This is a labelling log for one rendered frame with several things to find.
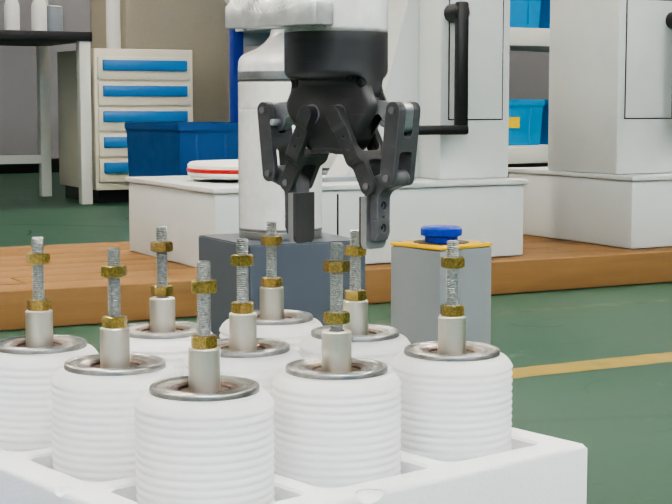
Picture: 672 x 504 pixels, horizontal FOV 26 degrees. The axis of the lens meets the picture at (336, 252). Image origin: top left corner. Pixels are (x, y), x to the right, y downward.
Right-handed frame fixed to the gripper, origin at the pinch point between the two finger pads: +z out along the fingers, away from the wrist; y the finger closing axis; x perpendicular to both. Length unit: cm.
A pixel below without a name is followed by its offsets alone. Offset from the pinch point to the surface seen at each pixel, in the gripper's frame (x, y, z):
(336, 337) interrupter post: 0.8, -0.7, 8.0
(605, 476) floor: -71, 19, 36
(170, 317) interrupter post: -3.8, 22.2, 9.2
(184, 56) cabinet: -379, 423, -31
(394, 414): -1.2, -4.5, 13.5
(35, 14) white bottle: -326, 462, -49
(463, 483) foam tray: -4.3, -8.5, 18.5
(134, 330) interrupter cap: -1.5, 24.2, 10.3
